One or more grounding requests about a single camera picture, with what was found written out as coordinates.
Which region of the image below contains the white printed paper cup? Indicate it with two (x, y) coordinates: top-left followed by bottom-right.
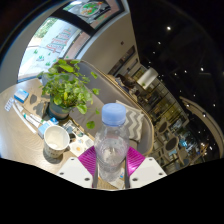
(43, 124), (71, 159)

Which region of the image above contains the person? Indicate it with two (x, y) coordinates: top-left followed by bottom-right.
(116, 73), (138, 89)

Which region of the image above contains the colourful wall poster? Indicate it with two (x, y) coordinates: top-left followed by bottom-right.
(63, 0), (113, 23)

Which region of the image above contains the white tube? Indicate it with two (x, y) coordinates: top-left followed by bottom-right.
(21, 111), (48, 125)

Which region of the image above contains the clear blue-capped water bottle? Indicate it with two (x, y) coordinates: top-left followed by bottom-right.
(93, 102), (131, 183)

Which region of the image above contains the white leaflet with pictures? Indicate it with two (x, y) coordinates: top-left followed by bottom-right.
(68, 131), (95, 158)

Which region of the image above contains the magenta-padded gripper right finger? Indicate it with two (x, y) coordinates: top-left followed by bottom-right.
(124, 146), (168, 189)

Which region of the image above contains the small light blue box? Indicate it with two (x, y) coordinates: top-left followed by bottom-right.
(37, 117), (60, 139)

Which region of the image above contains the grey curved sofa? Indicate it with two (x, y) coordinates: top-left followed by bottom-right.
(41, 59), (156, 158)

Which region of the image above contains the pill blister pack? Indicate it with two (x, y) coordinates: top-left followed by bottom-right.
(3, 97), (16, 113)

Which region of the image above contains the group of ceiling lights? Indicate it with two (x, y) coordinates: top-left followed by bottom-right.
(156, 24), (214, 111)

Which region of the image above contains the blue and white box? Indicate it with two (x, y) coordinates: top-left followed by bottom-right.
(13, 88), (30, 104)

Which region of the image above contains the group of dining chairs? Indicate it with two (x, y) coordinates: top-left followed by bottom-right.
(154, 119), (201, 168)

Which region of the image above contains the green potted plant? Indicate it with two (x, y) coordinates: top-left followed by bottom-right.
(37, 59), (102, 130)

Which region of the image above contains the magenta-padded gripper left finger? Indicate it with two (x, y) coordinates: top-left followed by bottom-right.
(55, 145), (100, 189)

